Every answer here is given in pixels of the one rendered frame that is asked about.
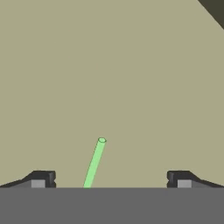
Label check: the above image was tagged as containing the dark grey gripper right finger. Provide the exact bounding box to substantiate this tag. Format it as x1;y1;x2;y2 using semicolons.
166;170;224;189

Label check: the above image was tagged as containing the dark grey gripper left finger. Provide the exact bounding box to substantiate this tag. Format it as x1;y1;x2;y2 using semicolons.
0;170;57;189

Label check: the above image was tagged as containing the green straw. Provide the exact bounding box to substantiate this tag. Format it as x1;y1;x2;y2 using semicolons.
83;136;108;189

